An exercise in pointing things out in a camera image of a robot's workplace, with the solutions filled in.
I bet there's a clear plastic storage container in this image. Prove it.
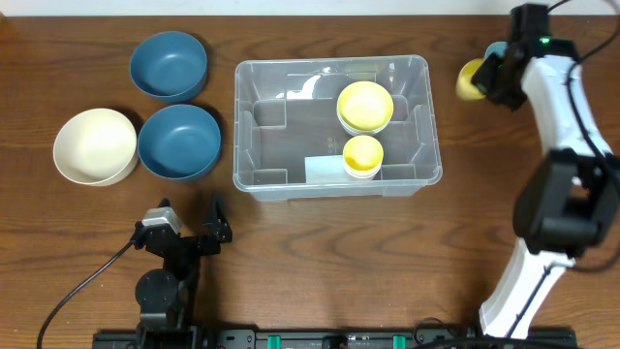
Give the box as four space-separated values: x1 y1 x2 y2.
232 55 443 201

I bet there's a large cream bowl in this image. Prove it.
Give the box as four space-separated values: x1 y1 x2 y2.
52 108 139 186

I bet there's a cream cup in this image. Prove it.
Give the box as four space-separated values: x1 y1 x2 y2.
345 167 381 181

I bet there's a yellow cup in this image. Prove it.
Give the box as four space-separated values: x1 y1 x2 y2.
343 135 384 173
455 58 485 101

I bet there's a right black cable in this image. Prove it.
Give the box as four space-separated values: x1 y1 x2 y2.
414 0 620 349

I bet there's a small yellow bowl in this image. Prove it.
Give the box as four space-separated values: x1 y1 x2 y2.
336 80 394 131

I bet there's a black cable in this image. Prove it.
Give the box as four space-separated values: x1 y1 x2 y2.
414 0 620 349
36 239 138 349

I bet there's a small white bowl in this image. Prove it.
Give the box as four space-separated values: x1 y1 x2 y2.
342 124 387 137

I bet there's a blue bowl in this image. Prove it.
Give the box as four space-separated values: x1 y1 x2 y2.
130 31 208 104
138 104 222 181

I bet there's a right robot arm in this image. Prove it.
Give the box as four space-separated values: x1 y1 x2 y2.
472 35 619 339

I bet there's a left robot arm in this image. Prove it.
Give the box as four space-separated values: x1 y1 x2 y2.
131 197 233 348

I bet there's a left black cable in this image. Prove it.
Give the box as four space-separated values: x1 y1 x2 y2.
36 239 138 349

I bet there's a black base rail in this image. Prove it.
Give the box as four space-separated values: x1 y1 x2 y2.
91 328 578 349

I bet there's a light blue cup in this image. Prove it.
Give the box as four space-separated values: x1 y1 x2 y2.
483 42 508 59

